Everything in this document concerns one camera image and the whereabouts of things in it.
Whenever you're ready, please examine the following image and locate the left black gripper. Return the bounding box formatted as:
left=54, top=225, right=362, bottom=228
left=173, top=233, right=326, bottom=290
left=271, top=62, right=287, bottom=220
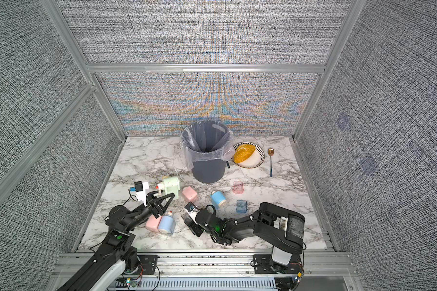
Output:
left=124, top=189, right=174, bottom=234

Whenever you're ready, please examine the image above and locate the green pencil sharpener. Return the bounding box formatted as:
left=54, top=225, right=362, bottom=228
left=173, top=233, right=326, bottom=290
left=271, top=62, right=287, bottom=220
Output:
left=156, top=177, right=180, bottom=200

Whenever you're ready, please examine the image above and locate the light blue pencil sharpener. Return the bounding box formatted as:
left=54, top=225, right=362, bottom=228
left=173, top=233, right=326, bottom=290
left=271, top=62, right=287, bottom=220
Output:
left=158, top=211, right=176, bottom=235

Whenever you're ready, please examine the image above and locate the pink pencil sharpener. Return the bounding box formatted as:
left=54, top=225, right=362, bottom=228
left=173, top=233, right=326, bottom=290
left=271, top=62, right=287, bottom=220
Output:
left=145, top=215, right=161, bottom=233
left=182, top=186, right=199, bottom=202

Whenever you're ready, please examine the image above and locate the bright blue pencil sharpener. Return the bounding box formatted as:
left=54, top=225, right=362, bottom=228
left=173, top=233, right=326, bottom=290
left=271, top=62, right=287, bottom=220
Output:
left=210, top=191, right=227, bottom=209

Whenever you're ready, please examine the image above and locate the clear blue shavings tray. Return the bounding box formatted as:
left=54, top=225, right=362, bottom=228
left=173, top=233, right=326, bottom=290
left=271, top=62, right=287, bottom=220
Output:
left=235, top=200, right=248, bottom=213

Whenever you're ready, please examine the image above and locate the clear pink shavings tray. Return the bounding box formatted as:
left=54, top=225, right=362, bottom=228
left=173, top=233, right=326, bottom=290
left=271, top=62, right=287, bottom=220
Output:
left=233, top=181, right=244, bottom=194

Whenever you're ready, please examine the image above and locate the dark grey trash bin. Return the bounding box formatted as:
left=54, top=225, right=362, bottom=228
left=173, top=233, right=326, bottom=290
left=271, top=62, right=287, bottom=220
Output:
left=181, top=120, right=235, bottom=184

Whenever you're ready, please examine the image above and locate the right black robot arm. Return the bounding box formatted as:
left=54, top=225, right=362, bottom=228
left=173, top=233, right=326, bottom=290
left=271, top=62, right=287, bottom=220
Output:
left=183, top=202, right=306, bottom=273

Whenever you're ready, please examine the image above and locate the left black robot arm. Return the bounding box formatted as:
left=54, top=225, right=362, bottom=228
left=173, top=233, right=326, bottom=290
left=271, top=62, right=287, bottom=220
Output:
left=59, top=191, right=175, bottom=291

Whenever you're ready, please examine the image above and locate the clear plastic bin liner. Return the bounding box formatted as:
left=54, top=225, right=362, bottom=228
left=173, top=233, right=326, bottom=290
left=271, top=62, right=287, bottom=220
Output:
left=180, top=120, right=235, bottom=170

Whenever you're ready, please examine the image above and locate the yellow white patterned bowl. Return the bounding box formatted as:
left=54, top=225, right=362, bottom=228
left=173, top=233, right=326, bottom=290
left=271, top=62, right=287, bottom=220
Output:
left=232, top=142, right=265, bottom=169

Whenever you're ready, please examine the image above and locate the gold blue spoon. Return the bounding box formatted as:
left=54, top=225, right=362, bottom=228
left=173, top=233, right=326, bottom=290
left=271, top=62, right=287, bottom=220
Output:
left=268, top=148, right=275, bottom=177

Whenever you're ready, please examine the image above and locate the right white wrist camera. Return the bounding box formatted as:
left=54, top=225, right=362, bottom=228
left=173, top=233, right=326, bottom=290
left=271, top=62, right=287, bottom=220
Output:
left=185, top=202, right=200, bottom=224

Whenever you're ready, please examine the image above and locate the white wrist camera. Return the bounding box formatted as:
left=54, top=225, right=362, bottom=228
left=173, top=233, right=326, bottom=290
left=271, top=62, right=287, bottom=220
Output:
left=129, top=181, right=149, bottom=206
left=185, top=202, right=200, bottom=224

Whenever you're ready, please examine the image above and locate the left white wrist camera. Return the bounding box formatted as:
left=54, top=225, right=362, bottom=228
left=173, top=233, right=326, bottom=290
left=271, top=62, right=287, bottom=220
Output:
left=129, top=181, right=149, bottom=206

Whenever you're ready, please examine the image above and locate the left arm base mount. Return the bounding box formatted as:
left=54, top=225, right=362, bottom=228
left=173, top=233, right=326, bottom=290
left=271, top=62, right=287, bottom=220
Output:
left=123, top=254, right=159, bottom=275

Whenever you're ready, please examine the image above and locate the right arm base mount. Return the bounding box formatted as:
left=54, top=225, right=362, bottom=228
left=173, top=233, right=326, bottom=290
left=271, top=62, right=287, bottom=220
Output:
left=250, top=255, right=304, bottom=275

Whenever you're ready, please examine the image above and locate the aluminium front rail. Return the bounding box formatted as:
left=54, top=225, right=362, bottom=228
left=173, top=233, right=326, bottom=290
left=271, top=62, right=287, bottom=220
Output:
left=58, top=250, right=358, bottom=280

